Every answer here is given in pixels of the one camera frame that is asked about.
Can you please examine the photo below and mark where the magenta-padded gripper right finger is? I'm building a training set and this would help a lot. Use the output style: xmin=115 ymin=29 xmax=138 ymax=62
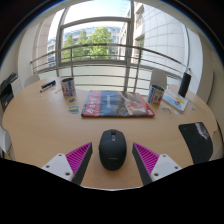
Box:
xmin=131 ymin=142 xmax=184 ymax=187

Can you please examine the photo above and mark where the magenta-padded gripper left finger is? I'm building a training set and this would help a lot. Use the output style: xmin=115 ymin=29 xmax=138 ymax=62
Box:
xmin=40 ymin=141 xmax=94 ymax=186

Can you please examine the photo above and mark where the black computer mouse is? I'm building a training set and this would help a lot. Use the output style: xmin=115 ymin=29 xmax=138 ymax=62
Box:
xmin=98 ymin=129 xmax=128 ymax=172

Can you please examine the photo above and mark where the black printed mouse pad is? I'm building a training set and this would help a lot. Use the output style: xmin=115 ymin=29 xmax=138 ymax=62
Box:
xmin=178 ymin=121 xmax=214 ymax=165

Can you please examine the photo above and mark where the small blue card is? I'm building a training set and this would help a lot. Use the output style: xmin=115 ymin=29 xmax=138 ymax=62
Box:
xmin=67 ymin=105 xmax=81 ymax=115

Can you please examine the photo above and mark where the light blue booklet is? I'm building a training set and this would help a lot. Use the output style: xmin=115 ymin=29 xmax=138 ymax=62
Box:
xmin=162 ymin=89 xmax=190 ymax=113

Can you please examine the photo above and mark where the red and blue magazine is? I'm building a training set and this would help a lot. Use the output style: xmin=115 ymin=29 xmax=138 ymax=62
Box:
xmin=80 ymin=89 xmax=156 ymax=118

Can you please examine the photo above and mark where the blue and black marker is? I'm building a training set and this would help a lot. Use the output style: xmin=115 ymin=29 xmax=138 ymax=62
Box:
xmin=39 ymin=79 xmax=57 ymax=93

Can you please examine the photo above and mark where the black cylindrical speaker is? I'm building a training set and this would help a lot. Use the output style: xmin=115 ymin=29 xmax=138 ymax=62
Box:
xmin=177 ymin=69 xmax=193 ymax=98

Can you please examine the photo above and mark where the black printer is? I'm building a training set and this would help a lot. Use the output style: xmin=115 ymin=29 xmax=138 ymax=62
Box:
xmin=0 ymin=72 xmax=19 ymax=111

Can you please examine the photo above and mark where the metal balcony railing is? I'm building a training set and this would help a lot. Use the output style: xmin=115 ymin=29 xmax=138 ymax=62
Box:
xmin=29 ymin=43 xmax=188 ymax=93

